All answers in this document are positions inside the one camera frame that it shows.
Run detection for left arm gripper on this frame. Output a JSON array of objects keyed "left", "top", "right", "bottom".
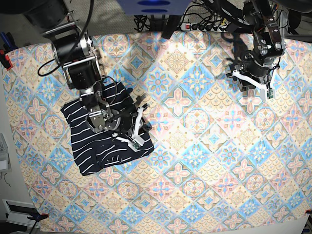
[{"left": 231, "top": 60, "right": 275, "bottom": 99}]

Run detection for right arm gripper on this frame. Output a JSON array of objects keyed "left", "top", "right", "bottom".
[{"left": 112, "top": 104, "right": 152, "bottom": 150}]

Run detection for navy white striped T-shirt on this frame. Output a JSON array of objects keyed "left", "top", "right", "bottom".
[{"left": 60, "top": 80, "right": 155, "bottom": 176}]

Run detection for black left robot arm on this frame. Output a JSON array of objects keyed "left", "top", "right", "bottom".
[{"left": 213, "top": 0, "right": 286, "bottom": 102}]

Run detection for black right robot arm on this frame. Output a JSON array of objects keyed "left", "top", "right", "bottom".
[{"left": 24, "top": 0, "right": 150, "bottom": 152}]

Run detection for patterned tile tablecloth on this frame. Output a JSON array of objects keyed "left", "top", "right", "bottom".
[{"left": 0, "top": 32, "right": 312, "bottom": 234}]

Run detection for blue box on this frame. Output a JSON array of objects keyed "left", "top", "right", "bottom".
[{"left": 117, "top": 0, "right": 191, "bottom": 16}]

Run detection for orange blue clamp lower left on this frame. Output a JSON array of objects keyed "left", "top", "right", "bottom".
[{"left": 27, "top": 213, "right": 49, "bottom": 222}]

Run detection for white device left edge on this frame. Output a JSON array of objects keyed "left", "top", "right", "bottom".
[{"left": 0, "top": 133, "right": 12, "bottom": 173}]

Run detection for white floor tray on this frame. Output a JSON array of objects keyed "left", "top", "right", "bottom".
[{"left": 2, "top": 199, "right": 38, "bottom": 227}]

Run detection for white power strip red switch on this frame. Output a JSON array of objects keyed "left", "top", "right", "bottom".
[{"left": 180, "top": 23, "right": 227, "bottom": 32}]

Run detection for tangled black cables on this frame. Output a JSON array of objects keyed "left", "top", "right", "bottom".
[{"left": 133, "top": 14, "right": 169, "bottom": 33}]

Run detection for black strap at table edge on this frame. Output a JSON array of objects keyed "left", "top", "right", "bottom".
[{"left": 161, "top": 14, "right": 180, "bottom": 39}]

